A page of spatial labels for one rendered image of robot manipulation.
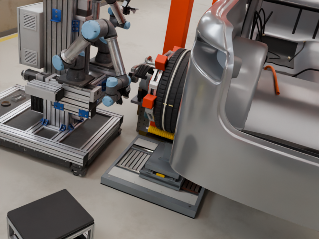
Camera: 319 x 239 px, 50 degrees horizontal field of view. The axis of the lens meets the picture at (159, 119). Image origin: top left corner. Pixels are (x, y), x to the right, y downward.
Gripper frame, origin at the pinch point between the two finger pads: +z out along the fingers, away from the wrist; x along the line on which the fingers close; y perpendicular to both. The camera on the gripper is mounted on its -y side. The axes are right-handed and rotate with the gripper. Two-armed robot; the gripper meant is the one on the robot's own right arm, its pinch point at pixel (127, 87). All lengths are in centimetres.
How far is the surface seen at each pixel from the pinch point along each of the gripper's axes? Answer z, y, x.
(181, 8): 62, 55, -15
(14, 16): 259, -58, 319
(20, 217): -107, -49, 14
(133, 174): -4, -75, -17
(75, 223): -96, -49, -16
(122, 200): -29, -83, -20
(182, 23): 62, 44, -18
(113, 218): -51, -83, -22
